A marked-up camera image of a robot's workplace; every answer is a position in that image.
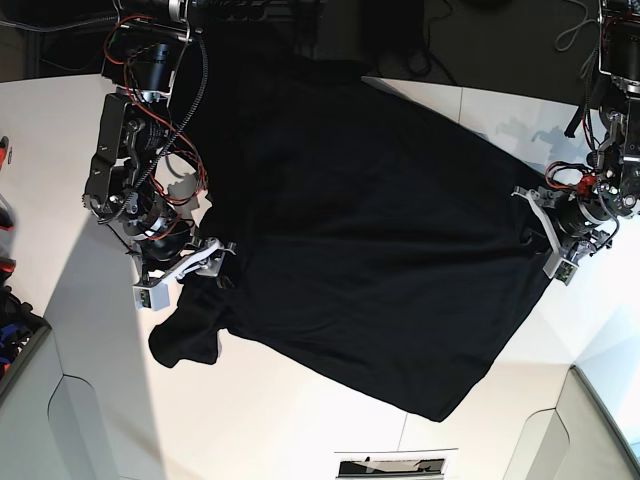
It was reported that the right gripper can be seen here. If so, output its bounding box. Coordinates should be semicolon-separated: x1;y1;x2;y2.
135;222;236;290

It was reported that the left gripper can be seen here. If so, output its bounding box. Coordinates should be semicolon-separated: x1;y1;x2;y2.
512;184;618;270

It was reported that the black t-shirt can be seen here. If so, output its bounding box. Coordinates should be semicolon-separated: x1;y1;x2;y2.
148;33;550;422

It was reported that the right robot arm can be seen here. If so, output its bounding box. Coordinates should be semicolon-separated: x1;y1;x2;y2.
82;1;212;287

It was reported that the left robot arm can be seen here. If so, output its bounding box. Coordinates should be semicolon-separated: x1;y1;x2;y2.
513;1;639;283

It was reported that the bin of colourful clothes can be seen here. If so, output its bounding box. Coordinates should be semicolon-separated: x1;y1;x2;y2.
1;255;51;402

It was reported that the red and black tool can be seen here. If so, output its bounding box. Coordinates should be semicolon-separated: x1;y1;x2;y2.
0;136;12;169

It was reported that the white label card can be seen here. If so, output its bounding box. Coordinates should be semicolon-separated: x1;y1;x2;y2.
335;448;458;479

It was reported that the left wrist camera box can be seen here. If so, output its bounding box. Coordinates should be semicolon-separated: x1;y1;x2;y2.
543;252;578;285

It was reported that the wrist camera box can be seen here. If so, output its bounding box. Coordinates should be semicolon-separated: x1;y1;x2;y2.
543;252;578;285
132;279;171;311

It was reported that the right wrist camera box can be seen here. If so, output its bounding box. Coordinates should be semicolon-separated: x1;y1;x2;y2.
132;279;171;311

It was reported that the grey base plate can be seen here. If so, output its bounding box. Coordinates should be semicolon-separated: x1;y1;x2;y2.
504;366;639;480
1;329;119;479

